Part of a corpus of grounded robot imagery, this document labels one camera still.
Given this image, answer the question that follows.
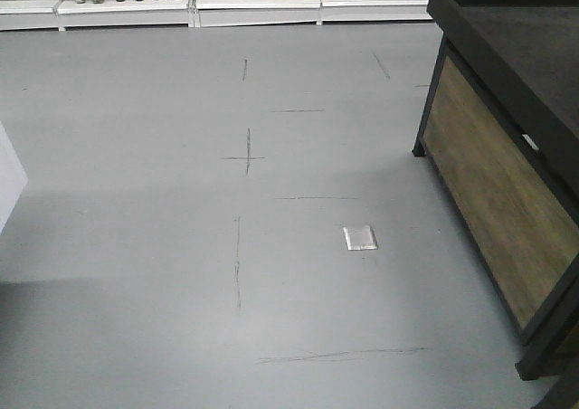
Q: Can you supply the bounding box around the silver floor outlet plate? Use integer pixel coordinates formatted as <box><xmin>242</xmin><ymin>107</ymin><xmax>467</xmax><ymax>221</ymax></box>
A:
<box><xmin>343</xmin><ymin>225</ymin><xmax>378</xmax><ymax>251</ymax></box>

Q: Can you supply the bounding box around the white store shelf unit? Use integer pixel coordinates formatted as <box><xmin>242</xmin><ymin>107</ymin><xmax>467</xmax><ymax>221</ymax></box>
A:
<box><xmin>1</xmin><ymin>0</ymin><xmax>430</xmax><ymax>31</ymax></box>

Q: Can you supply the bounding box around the black wooden display stand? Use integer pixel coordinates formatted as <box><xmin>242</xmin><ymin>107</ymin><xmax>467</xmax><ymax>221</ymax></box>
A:
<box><xmin>412</xmin><ymin>0</ymin><xmax>579</xmax><ymax>381</ymax></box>

